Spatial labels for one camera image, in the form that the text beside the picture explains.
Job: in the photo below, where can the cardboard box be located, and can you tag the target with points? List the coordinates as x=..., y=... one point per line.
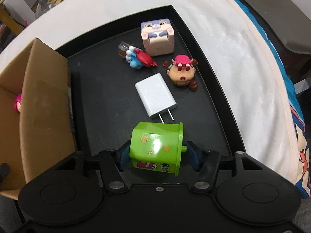
x=43, y=102

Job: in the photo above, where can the white wall charger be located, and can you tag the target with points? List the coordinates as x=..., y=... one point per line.
x=155, y=94

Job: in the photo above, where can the bunny print cube box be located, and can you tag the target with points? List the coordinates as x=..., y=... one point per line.
x=158, y=41

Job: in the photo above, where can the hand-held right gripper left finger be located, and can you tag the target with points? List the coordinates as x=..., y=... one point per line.
x=120, y=154

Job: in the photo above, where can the red crab figurine with bottle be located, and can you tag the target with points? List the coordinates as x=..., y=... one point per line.
x=142, y=58

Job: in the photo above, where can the white blanket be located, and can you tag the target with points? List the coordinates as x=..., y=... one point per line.
x=230, y=53

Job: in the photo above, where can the pink haired figurine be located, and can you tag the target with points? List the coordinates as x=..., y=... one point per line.
x=18, y=103

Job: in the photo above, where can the dark grey cloth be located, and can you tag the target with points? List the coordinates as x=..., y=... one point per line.
x=291, y=29

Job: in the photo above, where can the blue printed bed sheet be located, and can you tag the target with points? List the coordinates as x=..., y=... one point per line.
x=298, y=116

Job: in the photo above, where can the brown figurine with pink crab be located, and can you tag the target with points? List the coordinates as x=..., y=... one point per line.
x=181, y=74

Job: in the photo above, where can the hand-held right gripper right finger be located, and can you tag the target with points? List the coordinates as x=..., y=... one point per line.
x=193, y=155

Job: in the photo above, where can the black tray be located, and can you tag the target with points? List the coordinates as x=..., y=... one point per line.
x=109, y=89

